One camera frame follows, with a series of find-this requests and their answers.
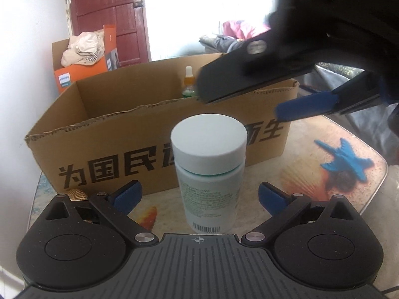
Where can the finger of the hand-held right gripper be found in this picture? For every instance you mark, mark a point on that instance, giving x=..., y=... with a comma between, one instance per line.
x=230, y=78
x=305, y=106

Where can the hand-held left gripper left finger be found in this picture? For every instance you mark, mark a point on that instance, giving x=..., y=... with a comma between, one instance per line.
x=127, y=193

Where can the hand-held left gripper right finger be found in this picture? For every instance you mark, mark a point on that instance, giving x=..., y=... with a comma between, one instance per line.
x=271, y=197

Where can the green dropper bottle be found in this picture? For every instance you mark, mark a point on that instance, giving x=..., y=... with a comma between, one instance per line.
x=189, y=84

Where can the brown cardboard box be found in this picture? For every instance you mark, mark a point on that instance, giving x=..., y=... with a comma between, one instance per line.
x=103, y=149

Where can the white plastic bottle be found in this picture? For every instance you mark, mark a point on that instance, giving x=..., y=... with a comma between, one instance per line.
x=207, y=168

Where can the pile of clothes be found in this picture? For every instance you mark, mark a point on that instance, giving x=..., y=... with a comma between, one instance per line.
x=233, y=35

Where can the dark grey cloth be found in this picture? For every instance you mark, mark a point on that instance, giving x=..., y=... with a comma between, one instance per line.
x=339, y=74

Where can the orange cardboard box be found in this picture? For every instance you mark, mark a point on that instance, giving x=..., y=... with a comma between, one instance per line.
x=81, y=73

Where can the red wooden door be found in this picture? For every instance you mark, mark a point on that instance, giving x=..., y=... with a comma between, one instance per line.
x=109, y=9

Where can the beige cloth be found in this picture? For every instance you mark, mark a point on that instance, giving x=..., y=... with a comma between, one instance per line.
x=82, y=48

